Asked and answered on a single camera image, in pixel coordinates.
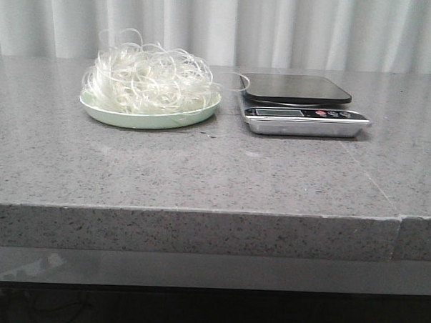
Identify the white vermicelli noodle bundle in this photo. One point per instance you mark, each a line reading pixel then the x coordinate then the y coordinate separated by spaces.
pixel 130 76

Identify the light green round plate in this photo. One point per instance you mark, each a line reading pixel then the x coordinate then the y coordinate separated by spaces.
pixel 149 121

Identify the black silver kitchen scale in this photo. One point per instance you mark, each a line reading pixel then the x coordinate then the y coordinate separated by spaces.
pixel 298 105

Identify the white pleated curtain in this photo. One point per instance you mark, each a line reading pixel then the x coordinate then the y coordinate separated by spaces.
pixel 346 35

